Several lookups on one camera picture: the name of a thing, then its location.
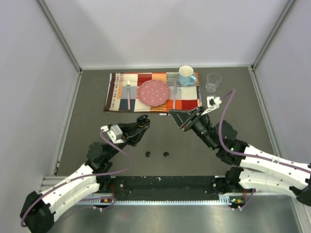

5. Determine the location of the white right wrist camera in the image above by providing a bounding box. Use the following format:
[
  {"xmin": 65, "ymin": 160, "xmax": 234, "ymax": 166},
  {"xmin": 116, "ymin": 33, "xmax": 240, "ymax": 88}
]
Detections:
[{"xmin": 202, "ymin": 96, "xmax": 222, "ymax": 115}]

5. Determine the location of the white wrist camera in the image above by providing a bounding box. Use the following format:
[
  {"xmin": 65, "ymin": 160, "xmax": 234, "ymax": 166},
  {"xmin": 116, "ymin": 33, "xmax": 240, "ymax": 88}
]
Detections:
[
  {"xmin": 100, "ymin": 124, "xmax": 124, "ymax": 144},
  {"xmin": 202, "ymin": 96, "xmax": 222, "ymax": 115}
]

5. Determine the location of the fork with pink handle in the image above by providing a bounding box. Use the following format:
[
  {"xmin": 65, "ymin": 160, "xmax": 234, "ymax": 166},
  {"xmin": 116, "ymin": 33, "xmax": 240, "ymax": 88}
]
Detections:
[{"xmin": 126, "ymin": 80, "xmax": 131, "ymax": 111}]

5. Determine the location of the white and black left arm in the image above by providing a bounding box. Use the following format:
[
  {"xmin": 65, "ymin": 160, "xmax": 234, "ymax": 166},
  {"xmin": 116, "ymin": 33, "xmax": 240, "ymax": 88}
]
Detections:
[{"xmin": 20, "ymin": 116, "xmax": 150, "ymax": 233}]

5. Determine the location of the pink dotted plate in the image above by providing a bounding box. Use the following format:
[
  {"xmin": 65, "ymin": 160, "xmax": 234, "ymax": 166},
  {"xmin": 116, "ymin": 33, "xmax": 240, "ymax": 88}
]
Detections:
[{"xmin": 138, "ymin": 80, "xmax": 170, "ymax": 107}]

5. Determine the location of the glossy black charging case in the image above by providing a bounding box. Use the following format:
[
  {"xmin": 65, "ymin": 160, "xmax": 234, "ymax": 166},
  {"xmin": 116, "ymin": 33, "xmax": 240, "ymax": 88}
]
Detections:
[{"xmin": 137, "ymin": 114, "xmax": 151, "ymax": 128}]

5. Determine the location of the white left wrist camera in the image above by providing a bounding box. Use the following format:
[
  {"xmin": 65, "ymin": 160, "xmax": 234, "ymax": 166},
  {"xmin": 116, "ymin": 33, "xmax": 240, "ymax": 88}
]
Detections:
[{"xmin": 100, "ymin": 124, "xmax": 124, "ymax": 144}]

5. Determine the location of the aluminium frame rail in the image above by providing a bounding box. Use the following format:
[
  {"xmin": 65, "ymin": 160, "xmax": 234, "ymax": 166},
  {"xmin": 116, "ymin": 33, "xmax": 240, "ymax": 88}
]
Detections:
[{"xmin": 38, "ymin": 176, "xmax": 304, "ymax": 207}]

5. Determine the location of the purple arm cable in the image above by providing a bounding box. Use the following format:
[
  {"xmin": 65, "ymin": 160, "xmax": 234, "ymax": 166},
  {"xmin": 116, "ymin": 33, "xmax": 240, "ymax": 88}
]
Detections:
[
  {"xmin": 217, "ymin": 89, "xmax": 311, "ymax": 210},
  {"xmin": 19, "ymin": 130, "xmax": 136, "ymax": 228}
]

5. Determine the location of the light blue mug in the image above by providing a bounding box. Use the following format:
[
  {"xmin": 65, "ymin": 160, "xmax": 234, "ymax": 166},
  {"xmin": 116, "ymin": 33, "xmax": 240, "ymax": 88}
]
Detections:
[{"xmin": 178, "ymin": 66, "xmax": 197, "ymax": 87}]

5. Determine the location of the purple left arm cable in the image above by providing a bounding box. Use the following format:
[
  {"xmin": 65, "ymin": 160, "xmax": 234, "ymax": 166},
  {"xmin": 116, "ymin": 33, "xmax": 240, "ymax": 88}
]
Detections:
[{"xmin": 19, "ymin": 130, "xmax": 136, "ymax": 228}]

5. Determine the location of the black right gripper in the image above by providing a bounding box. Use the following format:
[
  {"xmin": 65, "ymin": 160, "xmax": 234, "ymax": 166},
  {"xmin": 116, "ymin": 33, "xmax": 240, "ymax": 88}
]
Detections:
[{"xmin": 169, "ymin": 106, "xmax": 218, "ymax": 151}]

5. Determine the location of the colourful patchwork placemat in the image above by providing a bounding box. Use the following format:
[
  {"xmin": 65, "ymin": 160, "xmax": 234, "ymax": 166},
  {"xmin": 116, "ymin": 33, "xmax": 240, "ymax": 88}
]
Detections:
[{"xmin": 104, "ymin": 72, "xmax": 202, "ymax": 113}]

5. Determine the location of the knife with pink handle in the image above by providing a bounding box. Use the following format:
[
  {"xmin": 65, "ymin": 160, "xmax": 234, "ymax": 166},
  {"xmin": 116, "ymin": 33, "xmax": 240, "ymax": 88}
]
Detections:
[{"xmin": 173, "ymin": 80, "xmax": 177, "ymax": 109}]

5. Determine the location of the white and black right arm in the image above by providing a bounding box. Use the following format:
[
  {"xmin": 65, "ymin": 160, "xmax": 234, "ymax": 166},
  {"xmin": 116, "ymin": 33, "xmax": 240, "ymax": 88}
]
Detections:
[{"xmin": 169, "ymin": 107, "xmax": 311, "ymax": 206}]

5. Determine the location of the clear drinking glass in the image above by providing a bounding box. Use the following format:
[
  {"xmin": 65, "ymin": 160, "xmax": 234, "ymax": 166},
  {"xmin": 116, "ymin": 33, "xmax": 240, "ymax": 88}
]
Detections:
[{"xmin": 206, "ymin": 73, "xmax": 222, "ymax": 92}]

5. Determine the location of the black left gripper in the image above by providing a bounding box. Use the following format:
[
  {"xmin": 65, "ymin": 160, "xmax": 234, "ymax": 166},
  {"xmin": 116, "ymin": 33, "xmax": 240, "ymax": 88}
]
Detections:
[{"xmin": 105, "ymin": 120, "xmax": 150, "ymax": 161}]

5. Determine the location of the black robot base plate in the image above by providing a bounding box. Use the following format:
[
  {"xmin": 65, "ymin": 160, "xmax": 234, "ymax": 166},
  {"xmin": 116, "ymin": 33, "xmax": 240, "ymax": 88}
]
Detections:
[{"xmin": 106, "ymin": 176, "xmax": 243, "ymax": 201}]

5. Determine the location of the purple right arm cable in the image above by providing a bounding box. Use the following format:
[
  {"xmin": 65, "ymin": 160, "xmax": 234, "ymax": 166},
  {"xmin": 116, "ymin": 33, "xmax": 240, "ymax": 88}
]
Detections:
[{"xmin": 217, "ymin": 89, "xmax": 311, "ymax": 210}]

